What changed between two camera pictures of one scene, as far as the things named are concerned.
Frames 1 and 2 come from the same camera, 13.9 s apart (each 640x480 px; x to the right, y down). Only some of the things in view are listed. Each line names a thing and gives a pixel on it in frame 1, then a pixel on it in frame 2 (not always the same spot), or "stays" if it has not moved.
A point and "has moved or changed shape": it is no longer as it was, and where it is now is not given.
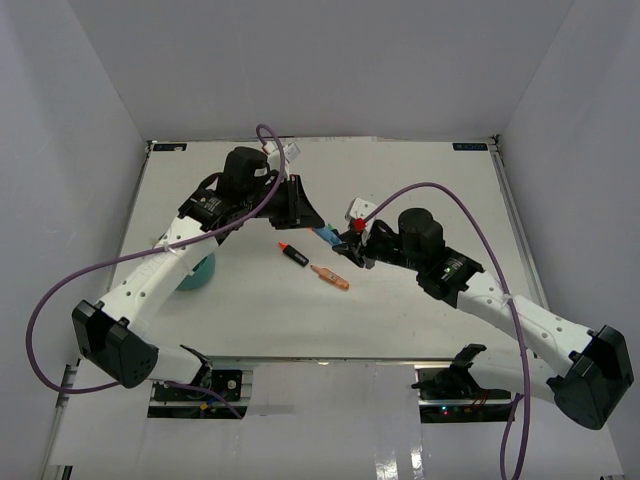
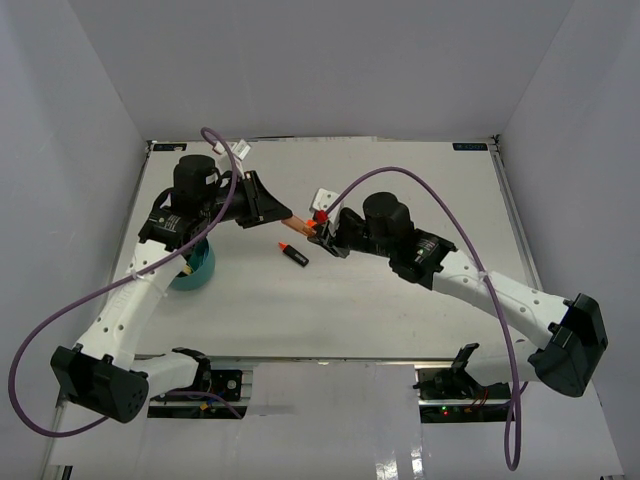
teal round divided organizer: (200, 276) stays
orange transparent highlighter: (331, 276) has moved or changed shape
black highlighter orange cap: (292, 253) stays
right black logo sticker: (471, 146) stays
